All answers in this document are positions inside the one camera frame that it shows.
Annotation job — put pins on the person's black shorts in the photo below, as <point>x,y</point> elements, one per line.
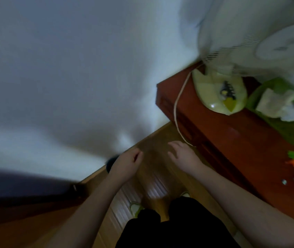
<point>183,229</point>

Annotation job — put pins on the person's left hand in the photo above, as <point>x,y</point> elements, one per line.
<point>126,165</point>

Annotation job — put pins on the person's right shoe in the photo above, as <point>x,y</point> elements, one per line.
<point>185,194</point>

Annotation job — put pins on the folded beige paper towel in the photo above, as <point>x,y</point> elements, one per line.
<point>271,103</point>

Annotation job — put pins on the white table fan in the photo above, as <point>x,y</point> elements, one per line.
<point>219,90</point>

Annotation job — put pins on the red-brown wooden table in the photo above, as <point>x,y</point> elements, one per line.
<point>240,142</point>

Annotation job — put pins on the green glass dish with tissues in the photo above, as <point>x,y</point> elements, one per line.
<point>291,131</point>

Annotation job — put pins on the dark blue cup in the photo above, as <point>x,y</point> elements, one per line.
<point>110,165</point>

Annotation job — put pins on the person's right hand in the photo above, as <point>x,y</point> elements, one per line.
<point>185,157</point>

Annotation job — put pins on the wooden floor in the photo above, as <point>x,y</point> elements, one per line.
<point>157,165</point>

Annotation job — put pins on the plastic snowflake building pieces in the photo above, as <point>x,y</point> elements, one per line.
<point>293,154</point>

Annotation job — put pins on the dark wooden door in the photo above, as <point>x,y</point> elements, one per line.
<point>12,229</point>

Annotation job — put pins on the person's left forearm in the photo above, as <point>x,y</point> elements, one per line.
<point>84,216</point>

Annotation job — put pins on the person's left shoe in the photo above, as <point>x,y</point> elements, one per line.
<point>136,207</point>

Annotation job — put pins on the person's shoe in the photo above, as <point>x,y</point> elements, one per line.
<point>185,194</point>
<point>136,207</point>

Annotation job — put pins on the person's right forearm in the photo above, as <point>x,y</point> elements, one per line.
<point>240,204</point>

